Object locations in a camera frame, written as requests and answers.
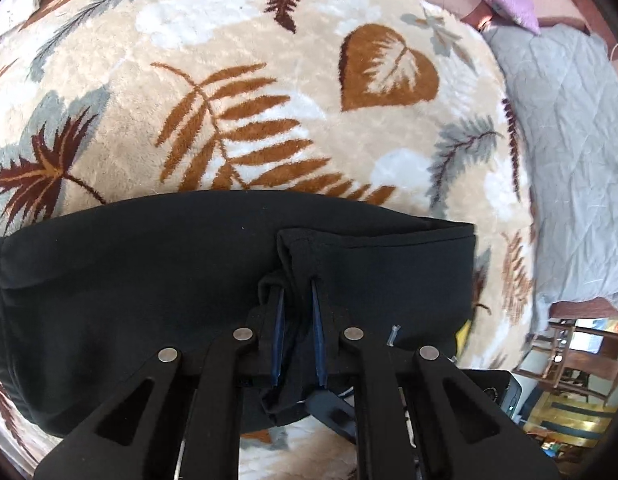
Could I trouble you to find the black pants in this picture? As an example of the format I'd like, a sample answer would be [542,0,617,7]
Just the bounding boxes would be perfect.
[0,191,476,437]

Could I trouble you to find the wooden chair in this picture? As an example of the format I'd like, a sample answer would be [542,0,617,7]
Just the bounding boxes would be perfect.
[514,320,618,405]

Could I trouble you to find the grey quilted blanket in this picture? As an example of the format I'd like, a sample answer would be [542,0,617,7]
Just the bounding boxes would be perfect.
[484,24,618,332]

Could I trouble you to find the leaf pattern plush blanket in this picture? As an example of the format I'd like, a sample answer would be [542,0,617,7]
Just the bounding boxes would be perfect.
[0,0,534,479]

